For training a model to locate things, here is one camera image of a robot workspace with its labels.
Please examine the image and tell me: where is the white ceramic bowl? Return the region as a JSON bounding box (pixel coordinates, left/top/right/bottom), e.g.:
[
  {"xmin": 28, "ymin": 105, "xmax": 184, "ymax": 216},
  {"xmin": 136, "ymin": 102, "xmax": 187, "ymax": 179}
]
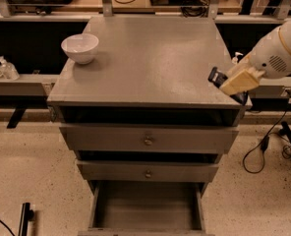
[{"xmin": 61, "ymin": 33, "xmax": 99, "ymax": 64}]

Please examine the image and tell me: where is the grey top drawer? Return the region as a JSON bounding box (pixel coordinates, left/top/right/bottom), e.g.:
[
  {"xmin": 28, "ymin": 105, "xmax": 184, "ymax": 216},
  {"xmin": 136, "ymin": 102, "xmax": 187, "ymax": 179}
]
[{"xmin": 60, "ymin": 124, "xmax": 238, "ymax": 154}]

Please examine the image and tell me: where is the clear sanitizer bottle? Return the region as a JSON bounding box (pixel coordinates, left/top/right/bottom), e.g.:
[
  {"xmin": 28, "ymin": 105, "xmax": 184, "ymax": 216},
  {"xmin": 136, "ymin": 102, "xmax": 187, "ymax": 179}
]
[
  {"xmin": 0, "ymin": 56, "xmax": 20, "ymax": 80},
  {"xmin": 232, "ymin": 52, "xmax": 244, "ymax": 65}
]

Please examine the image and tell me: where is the grey middle drawer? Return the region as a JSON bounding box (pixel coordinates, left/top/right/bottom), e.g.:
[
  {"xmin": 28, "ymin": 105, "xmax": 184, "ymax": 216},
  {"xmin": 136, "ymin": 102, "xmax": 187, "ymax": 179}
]
[{"xmin": 77, "ymin": 160, "xmax": 218, "ymax": 183}]

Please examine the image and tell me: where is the grey wooden drawer cabinet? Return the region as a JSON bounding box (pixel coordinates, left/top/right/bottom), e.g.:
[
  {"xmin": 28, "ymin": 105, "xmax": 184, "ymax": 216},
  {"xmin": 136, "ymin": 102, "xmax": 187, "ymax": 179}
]
[{"xmin": 46, "ymin": 15, "xmax": 253, "ymax": 195}]

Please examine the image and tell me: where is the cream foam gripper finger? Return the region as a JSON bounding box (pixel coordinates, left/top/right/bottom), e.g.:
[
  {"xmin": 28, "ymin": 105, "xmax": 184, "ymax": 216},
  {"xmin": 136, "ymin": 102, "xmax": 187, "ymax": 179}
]
[
  {"xmin": 226, "ymin": 54, "xmax": 250, "ymax": 77},
  {"xmin": 220, "ymin": 67, "xmax": 265, "ymax": 95}
]

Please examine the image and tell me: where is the black bracket left floor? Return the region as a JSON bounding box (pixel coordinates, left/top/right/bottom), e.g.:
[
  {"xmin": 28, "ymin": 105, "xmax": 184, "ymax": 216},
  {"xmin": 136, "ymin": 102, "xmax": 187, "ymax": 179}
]
[{"xmin": 7, "ymin": 106, "xmax": 27, "ymax": 129}]

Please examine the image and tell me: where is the dark blue rxbar wrapper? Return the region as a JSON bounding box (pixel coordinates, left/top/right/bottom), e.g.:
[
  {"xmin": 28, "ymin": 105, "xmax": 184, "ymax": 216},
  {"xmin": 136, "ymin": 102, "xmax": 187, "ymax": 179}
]
[{"xmin": 207, "ymin": 67, "xmax": 248, "ymax": 105}]

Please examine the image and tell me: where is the grey open bottom drawer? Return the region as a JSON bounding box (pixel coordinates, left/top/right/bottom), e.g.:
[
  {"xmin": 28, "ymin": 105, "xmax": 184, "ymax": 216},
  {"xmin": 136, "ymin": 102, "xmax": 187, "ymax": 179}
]
[{"xmin": 78, "ymin": 181, "xmax": 213, "ymax": 236}]

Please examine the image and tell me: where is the black coiled cables shelf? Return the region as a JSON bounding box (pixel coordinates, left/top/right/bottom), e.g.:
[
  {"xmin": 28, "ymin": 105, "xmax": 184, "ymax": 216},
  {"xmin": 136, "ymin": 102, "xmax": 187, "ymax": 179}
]
[{"xmin": 180, "ymin": 0, "xmax": 208, "ymax": 18}]

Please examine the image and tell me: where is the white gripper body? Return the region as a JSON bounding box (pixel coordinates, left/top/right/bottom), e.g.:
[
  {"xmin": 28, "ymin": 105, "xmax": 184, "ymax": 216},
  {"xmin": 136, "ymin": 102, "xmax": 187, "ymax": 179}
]
[{"xmin": 250, "ymin": 26, "xmax": 291, "ymax": 79}]

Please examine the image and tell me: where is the black post bottom left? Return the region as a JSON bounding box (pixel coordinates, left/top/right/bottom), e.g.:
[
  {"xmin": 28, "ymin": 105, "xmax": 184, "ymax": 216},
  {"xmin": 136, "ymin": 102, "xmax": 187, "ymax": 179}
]
[{"xmin": 18, "ymin": 203, "xmax": 34, "ymax": 236}]

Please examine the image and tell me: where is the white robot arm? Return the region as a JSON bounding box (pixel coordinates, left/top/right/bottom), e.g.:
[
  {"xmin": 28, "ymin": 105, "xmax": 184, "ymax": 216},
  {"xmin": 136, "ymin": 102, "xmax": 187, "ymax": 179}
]
[{"xmin": 219, "ymin": 19, "xmax": 291, "ymax": 95}]

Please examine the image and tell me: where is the black floor cable right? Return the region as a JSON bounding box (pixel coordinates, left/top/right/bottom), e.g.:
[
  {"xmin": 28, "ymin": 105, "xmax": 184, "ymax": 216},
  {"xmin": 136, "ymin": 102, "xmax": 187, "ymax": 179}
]
[{"xmin": 242, "ymin": 91, "xmax": 291, "ymax": 175}]

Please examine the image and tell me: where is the clear sanitizer bottle right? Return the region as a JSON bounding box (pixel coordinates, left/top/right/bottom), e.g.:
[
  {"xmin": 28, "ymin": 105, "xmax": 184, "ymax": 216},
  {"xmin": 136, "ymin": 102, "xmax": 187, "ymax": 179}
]
[{"xmin": 232, "ymin": 52, "xmax": 244, "ymax": 65}]

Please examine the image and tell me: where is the clear sanitizer bottle left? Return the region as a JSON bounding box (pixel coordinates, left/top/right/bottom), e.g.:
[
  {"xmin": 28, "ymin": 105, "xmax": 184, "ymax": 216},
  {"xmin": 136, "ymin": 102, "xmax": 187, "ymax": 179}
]
[{"xmin": 0, "ymin": 56, "xmax": 20, "ymax": 80}]

